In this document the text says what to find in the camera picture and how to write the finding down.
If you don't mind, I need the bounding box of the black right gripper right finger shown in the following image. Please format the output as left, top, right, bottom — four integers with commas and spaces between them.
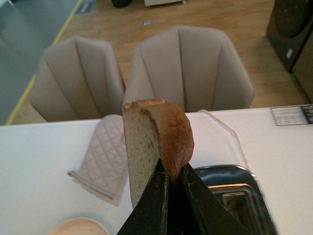
180, 164, 249, 235

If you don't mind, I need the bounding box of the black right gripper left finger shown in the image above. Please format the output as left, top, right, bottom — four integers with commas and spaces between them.
118, 160, 169, 235

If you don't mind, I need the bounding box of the toasted bread slice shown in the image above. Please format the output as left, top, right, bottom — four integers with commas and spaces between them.
122, 98, 194, 207

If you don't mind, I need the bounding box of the chrome white two-slot toaster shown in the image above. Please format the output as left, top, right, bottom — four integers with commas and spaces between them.
195, 164, 278, 235

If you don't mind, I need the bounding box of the beige quilted oven mitt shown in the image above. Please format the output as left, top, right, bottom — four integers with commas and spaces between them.
68, 115, 127, 199

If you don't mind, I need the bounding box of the cream round plate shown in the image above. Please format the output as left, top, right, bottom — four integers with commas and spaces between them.
49, 218, 109, 235

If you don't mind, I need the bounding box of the black white label card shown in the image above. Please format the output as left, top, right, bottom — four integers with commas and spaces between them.
270, 104, 313, 126

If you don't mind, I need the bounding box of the right beige upholstered chair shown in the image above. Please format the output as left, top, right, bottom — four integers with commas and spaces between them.
124, 25, 255, 112

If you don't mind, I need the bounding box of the beige upholstered chair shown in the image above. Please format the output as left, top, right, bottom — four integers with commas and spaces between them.
30, 36, 125, 121
124, 25, 255, 112

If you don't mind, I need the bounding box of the left beige upholstered chair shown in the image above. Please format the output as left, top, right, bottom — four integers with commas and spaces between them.
30, 36, 125, 121

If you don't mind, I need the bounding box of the beige sofa armrest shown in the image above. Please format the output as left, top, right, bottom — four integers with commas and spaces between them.
293, 33, 313, 103

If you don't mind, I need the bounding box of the dark grey washing machine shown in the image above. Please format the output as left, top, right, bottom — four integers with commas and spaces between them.
266, 0, 313, 72

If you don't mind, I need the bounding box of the white toaster power cable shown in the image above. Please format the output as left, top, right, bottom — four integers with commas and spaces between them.
198, 109, 250, 169

